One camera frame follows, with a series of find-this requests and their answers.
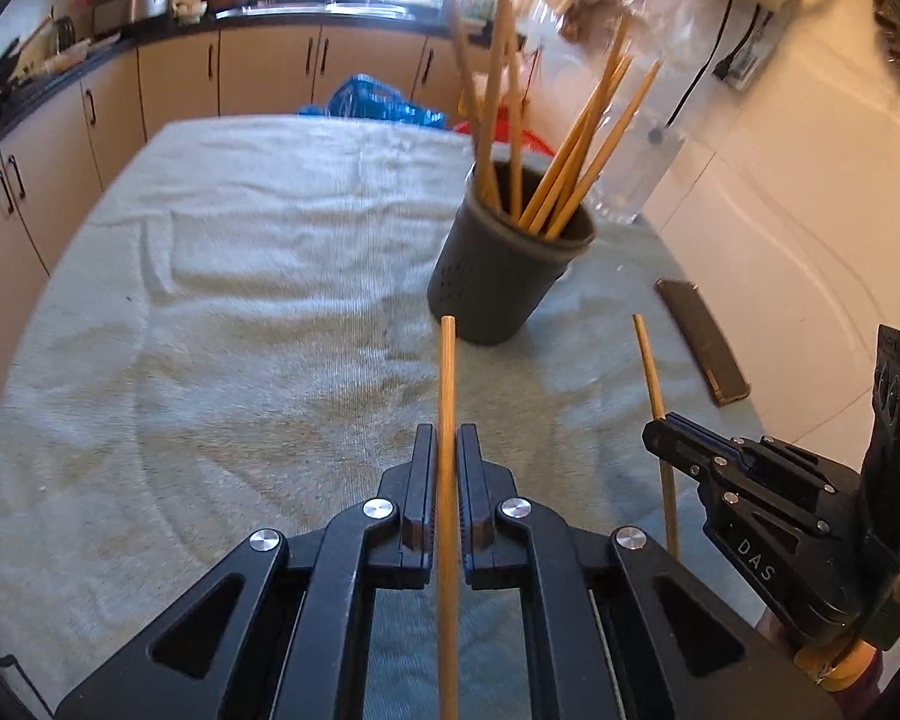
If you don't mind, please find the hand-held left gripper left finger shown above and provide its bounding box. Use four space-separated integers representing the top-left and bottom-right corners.
54 424 436 720

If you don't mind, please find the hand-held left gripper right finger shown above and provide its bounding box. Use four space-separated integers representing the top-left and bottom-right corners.
456 424 845 720

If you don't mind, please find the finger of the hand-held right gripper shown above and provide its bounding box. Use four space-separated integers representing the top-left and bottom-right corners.
643 414 861 533

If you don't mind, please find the long wooden chopstick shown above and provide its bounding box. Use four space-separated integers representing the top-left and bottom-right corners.
631 313 681 560
436 315 460 720

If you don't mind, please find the dark grey utensil holder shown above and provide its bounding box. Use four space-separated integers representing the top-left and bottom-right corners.
427 159 598 347

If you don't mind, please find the group of wooden chopsticks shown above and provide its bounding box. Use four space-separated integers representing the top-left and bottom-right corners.
439 0 665 241

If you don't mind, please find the grey-green towel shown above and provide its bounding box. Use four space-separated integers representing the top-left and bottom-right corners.
0 114 766 720

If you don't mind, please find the clear plastic bottle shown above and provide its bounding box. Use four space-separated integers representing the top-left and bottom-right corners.
585 109 695 226

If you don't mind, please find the red plastic basket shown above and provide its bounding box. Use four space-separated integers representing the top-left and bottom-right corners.
454 109 560 158

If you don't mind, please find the blue plastic bag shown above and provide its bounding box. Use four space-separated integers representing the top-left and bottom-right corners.
296 73 447 128

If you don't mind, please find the steel pot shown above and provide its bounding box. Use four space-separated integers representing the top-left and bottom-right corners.
90 0 175 35

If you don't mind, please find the black power plug with cable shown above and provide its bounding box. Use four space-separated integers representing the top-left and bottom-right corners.
664 0 777 132

